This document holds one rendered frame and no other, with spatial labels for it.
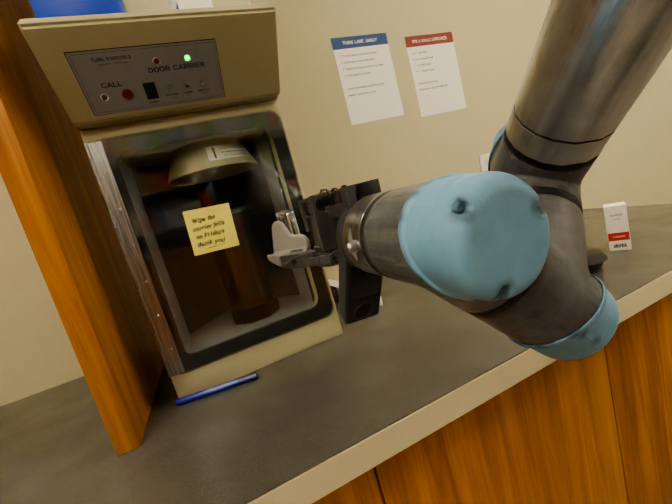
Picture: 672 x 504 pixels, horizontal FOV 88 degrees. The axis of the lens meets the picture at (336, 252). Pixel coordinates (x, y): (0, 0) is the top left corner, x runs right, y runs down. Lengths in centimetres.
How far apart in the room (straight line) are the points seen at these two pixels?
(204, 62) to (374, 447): 58
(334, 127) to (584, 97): 97
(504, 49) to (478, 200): 154
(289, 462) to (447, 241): 34
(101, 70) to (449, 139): 112
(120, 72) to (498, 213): 54
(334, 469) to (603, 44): 43
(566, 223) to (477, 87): 128
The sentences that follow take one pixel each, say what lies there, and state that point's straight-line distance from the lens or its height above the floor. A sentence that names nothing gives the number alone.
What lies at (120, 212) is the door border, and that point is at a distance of 64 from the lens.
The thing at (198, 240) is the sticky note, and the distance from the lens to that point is 63.
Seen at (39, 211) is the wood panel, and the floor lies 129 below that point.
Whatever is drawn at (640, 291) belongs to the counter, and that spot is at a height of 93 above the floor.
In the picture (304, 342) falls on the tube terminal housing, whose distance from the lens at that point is 70.
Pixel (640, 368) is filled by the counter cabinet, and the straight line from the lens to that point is 87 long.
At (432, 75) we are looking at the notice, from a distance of 145.
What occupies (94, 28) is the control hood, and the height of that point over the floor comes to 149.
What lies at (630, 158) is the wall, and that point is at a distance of 226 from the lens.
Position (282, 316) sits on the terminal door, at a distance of 67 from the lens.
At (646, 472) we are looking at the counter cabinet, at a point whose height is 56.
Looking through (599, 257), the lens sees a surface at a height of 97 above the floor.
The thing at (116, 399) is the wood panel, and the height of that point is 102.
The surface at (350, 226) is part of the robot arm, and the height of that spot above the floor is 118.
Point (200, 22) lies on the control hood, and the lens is 61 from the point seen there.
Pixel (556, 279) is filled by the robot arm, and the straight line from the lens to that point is 27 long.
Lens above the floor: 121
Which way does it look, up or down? 9 degrees down
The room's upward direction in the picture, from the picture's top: 15 degrees counter-clockwise
